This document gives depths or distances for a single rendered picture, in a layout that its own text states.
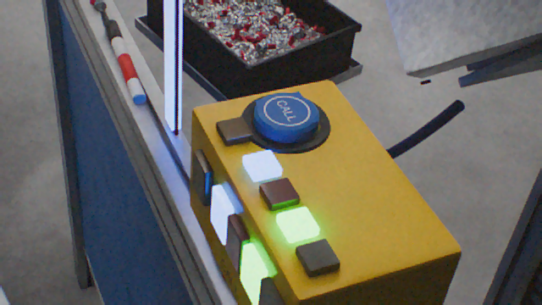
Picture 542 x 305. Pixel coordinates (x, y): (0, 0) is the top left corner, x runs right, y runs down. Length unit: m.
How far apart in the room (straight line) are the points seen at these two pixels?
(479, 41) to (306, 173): 0.37
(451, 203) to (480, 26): 1.27
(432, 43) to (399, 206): 0.37
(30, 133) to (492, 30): 1.53
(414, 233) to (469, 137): 1.81
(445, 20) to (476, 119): 1.52
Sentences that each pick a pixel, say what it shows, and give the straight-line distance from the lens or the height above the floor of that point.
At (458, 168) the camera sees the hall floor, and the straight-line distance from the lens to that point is 2.14.
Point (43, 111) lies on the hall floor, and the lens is 2.20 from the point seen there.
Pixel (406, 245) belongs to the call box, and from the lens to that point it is 0.43.
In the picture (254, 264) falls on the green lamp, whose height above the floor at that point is 1.06.
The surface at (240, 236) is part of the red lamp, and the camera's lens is 0.44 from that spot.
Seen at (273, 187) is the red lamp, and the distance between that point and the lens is 0.44.
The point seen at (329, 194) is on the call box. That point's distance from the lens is 0.45.
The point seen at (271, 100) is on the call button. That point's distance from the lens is 0.49.
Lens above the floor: 1.39
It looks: 42 degrees down
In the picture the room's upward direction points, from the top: 6 degrees clockwise
